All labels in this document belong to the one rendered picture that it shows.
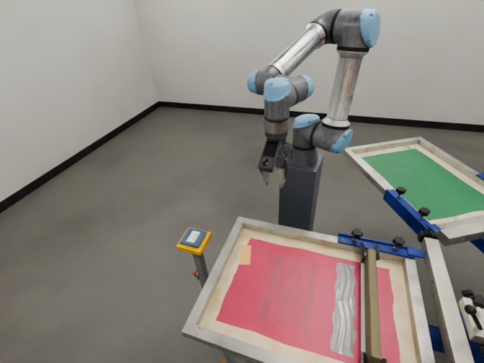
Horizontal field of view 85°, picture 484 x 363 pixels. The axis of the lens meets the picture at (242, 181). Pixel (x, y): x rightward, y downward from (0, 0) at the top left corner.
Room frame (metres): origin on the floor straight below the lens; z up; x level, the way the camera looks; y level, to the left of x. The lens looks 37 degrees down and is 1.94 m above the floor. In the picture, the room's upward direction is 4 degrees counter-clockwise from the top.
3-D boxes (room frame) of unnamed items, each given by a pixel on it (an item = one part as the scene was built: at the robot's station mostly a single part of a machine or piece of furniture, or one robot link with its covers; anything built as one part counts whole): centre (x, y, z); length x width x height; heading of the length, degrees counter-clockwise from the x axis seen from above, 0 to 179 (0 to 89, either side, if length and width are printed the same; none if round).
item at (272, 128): (0.75, -0.12, 1.58); 0.08 x 0.08 x 0.05
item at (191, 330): (0.55, -0.22, 0.97); 0.79 x 0.58 x 0.04; 68
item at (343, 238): (0.72, -0.55, 0.98); 0.30 x 0.05 x 0.07; 68
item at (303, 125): (1.12, -0.32, 1.37); 0.13 x 0.12 x 0.14; 44
